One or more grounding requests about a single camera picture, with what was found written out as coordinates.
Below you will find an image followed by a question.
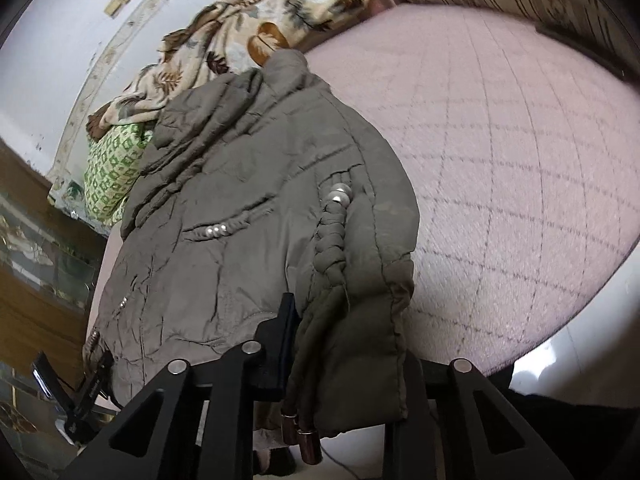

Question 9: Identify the leaf printed beige blanket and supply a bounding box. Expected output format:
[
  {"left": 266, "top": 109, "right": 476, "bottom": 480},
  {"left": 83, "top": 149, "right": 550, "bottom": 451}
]
[{"left": 87, "top": 0, "right": 373, "bottom": 141}]

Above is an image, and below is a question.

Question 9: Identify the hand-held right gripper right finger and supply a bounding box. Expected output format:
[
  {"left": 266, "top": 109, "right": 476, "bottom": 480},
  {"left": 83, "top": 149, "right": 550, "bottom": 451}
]
[{"left": 385, "top": 352, "right": 576, "bottom": 480}]

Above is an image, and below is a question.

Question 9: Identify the wooden door with glass panel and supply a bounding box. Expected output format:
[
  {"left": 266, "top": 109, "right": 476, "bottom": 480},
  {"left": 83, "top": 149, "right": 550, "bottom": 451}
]
[{"left": 0, "top": 140, "right": 108, "bottom": 461}]

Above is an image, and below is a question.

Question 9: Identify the clear plastic bag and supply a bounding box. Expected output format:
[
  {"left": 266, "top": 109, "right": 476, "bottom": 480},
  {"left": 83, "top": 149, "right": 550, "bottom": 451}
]
[{"left": 47, "top": 170, "right": 91, "bottom": 221}]

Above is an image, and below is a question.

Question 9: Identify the grey-brown hooded puffer jacket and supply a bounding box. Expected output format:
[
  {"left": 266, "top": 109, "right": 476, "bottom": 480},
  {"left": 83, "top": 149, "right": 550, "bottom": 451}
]
[{"left": 82, "top": 50, "right": 421, "bottom": 466}]

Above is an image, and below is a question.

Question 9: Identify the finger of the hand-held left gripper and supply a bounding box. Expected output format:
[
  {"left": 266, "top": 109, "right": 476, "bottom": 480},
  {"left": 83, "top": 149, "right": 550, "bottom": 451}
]
[{"left": 31, "top": 351, "right": 76, "bottom": 408}]

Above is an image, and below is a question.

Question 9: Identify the green white patterned pillow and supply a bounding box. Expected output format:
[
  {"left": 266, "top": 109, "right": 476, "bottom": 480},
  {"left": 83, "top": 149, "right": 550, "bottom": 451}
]
[{"left": 82, "top": 122, "right": 156, "bottom": 226}]

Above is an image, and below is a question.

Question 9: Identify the bed with pink quilted sheet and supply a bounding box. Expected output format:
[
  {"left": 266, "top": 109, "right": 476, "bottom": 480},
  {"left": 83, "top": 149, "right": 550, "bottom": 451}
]
[{"left": 90, "top": 2, "right": 640, "bottom": 376}]

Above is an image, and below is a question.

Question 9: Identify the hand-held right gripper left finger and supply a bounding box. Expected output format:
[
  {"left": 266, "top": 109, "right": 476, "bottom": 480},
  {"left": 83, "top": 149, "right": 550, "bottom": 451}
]
[{"left": 60, "top": 292, "right": 301, "bottom": 480}]

